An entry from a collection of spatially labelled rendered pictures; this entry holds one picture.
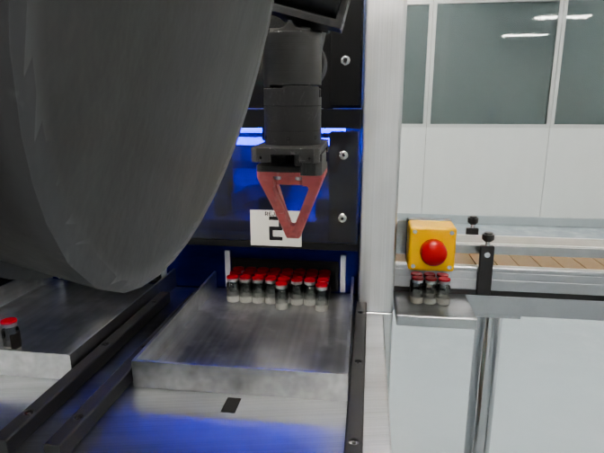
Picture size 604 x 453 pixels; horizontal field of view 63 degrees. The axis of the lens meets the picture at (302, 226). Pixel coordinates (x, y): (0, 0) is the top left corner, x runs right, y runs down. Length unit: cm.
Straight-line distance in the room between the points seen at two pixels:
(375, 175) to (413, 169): 465
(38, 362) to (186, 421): 22
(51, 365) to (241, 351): 24
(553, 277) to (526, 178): 469
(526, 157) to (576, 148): 49
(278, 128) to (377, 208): 34
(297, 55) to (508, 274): 62
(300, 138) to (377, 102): 31
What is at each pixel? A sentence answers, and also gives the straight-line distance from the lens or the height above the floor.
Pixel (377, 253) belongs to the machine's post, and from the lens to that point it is 80.
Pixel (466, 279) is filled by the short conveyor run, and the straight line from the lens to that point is 95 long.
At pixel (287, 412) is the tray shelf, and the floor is 88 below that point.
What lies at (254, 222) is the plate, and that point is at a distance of 81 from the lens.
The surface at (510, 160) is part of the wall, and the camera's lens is 558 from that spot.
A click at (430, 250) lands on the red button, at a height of 100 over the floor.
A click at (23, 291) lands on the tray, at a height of 89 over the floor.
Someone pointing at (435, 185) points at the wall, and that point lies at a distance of 547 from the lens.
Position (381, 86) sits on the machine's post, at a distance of 77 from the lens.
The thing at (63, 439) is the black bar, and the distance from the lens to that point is 57.
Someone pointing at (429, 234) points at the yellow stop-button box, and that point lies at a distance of 79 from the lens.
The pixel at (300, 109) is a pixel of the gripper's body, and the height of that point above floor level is 121.
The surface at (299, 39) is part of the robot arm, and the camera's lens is 48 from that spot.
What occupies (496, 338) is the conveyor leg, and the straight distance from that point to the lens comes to 105.
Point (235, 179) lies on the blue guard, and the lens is 81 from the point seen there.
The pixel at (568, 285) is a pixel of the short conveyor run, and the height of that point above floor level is 91.
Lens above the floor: 121
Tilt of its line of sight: 13 degrees down
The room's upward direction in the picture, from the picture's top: straight up
